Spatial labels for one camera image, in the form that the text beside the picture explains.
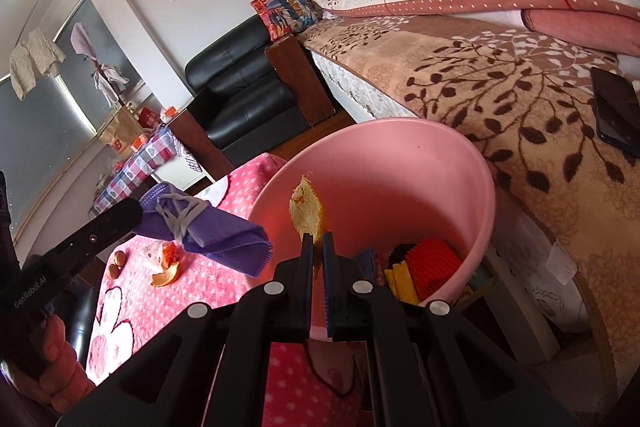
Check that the red foam net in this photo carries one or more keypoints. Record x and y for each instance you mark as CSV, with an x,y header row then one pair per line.
x,y
432,262

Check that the brown paper bag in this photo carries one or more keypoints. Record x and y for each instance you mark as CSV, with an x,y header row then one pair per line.
x,y
119,132

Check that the colourful printed cushion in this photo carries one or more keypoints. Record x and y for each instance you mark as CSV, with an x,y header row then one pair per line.
x,y
287,9

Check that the white cabinet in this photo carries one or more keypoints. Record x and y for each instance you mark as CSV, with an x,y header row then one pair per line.
x,y
182,167

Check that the pink plastic bucket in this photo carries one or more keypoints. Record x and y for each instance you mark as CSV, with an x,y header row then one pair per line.
x,y
400,177

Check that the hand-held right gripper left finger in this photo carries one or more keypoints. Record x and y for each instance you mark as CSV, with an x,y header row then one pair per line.
x,y
306,287

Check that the red box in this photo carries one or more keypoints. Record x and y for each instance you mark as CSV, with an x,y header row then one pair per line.
x,y
148,117

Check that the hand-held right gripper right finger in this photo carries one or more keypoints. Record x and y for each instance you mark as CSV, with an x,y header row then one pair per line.
x,y
327,287

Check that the yellow foam net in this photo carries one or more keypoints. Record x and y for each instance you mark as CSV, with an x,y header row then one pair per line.
x,y
400,282

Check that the brown walnut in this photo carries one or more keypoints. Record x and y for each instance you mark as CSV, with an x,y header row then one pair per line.
x,y
114,270
119,257

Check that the brown wooden side table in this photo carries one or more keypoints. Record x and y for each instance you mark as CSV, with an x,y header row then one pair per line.
x,y
300,77

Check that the pink hanging cloth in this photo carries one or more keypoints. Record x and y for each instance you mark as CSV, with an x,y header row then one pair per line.
x,y
82,39

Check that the cream knitted sweater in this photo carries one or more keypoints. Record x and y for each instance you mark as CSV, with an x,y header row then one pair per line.
x,y
32,62

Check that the blue foam net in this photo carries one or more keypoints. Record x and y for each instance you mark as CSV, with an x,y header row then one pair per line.
x,y
367,262

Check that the large grey window blind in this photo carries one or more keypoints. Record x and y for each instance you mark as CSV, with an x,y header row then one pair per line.
x,y
40,147

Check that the side table with checkered cloth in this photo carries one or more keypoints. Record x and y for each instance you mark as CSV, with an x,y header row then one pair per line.
x,y
130,172

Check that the purple cloth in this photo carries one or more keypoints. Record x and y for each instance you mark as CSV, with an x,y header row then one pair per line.
x,y
225,237

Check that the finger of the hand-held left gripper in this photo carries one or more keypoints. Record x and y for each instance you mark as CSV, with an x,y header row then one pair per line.
x,y
155,196
105,229

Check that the person's left hand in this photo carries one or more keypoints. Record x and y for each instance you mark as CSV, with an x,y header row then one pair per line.
x,y
62,367

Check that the small orange box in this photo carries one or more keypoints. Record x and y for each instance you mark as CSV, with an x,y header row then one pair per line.
x,y
139,146
170,111

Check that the black smartphone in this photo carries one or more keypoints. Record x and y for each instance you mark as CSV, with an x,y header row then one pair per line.
x,y
617,107

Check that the curled orange peel piece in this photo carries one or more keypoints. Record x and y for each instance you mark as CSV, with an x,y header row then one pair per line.
x,y
169,278

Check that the black leather armchair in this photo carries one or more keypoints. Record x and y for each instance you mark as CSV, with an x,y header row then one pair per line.
x,y
240,107

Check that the white bed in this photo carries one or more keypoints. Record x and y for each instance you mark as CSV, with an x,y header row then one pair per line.
x,y
360,87

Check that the white hanging garment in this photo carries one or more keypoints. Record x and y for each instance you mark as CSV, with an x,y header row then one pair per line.
x,y
110,82

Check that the large orange peel piece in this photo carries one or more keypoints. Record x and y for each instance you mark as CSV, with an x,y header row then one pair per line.
x,y
307,212

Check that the narrow grey window blind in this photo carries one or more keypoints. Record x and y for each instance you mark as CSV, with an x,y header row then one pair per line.
x,y
95,37

